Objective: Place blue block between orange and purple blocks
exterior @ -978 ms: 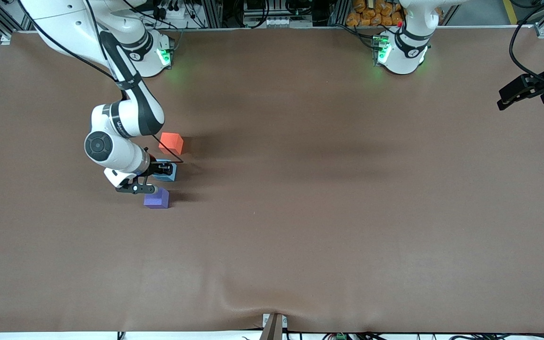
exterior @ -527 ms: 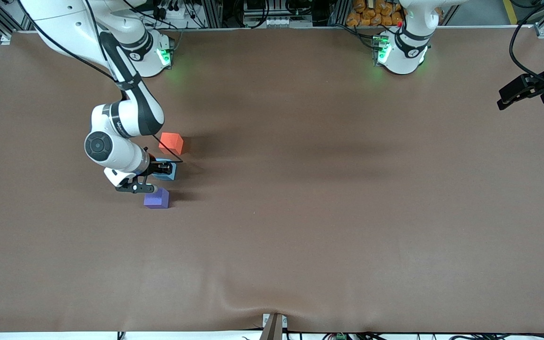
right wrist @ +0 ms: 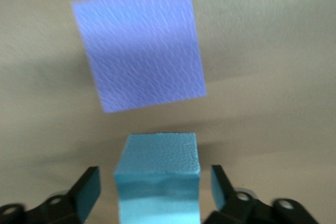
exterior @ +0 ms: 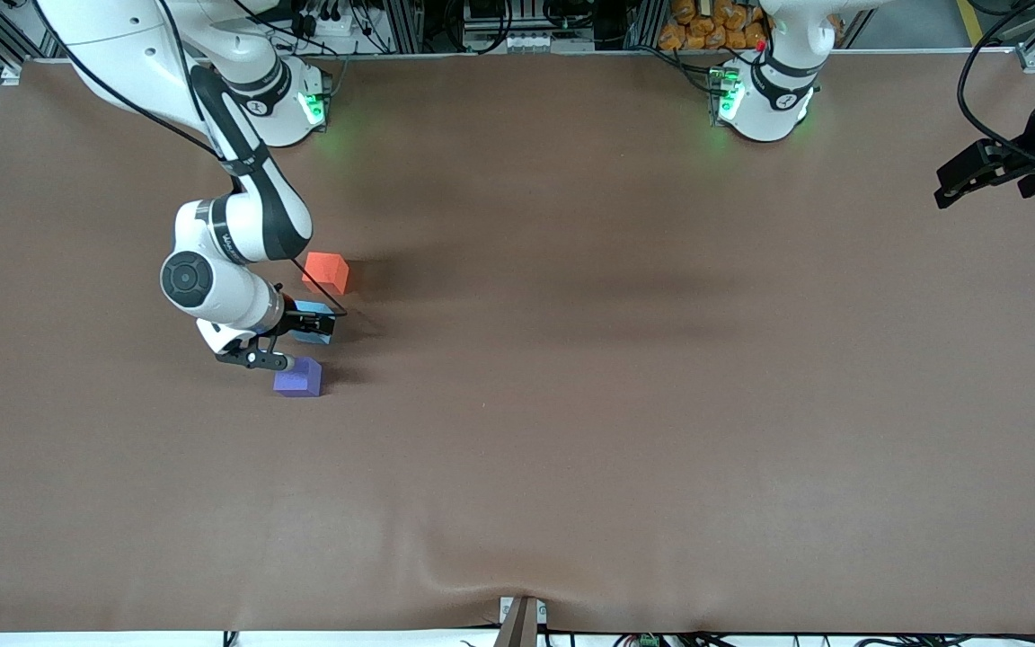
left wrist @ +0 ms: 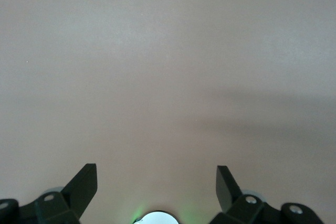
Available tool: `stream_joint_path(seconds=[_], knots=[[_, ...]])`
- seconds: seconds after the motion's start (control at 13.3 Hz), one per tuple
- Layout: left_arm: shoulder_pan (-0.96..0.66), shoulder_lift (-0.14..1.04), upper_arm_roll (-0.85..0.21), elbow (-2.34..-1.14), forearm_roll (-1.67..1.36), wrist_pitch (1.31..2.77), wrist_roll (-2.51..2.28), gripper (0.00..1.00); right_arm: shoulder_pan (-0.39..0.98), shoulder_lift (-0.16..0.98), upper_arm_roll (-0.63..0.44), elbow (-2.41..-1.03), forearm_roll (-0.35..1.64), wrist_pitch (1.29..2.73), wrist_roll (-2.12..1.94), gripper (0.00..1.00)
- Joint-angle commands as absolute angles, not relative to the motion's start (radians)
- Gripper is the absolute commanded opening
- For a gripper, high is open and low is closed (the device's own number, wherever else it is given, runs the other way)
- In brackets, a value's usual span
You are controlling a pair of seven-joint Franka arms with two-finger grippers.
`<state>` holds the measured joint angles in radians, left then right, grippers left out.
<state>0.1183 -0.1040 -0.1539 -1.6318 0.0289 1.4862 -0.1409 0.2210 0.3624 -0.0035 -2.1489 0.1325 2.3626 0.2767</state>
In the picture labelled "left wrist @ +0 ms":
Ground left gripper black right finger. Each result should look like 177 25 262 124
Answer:
209 165 324 224

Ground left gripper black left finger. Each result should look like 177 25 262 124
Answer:
0 163 98 224

